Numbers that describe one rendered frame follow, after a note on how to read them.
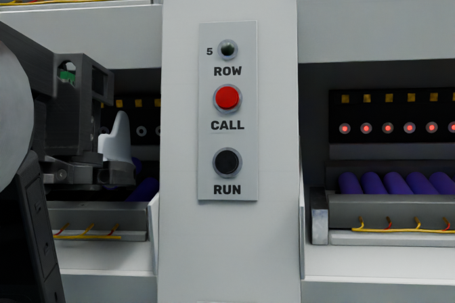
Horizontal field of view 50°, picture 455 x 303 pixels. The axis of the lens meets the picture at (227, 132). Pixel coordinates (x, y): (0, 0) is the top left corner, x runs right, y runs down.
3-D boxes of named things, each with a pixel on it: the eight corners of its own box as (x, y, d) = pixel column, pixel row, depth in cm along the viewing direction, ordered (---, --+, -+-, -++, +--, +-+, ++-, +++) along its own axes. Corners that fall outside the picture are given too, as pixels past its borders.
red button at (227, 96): (238, 109, 32) (238, 85, 32) (214, 109, 33) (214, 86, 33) (240, 111, 33) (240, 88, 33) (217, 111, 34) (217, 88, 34)
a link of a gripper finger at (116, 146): (159, 119, 43) (114, 99, 34) (157, 187, 42) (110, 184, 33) (126, 120, 44) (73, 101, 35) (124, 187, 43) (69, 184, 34)
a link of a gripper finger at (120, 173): (153, 166, 38) (101, 157, 29) (153, 185, 37) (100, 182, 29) (97, 166, 39) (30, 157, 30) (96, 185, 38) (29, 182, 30)
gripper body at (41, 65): (122, 76, 35) (32, 14, 23) (118, 198, 33) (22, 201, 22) (21, 78, 36) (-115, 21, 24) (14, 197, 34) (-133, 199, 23)
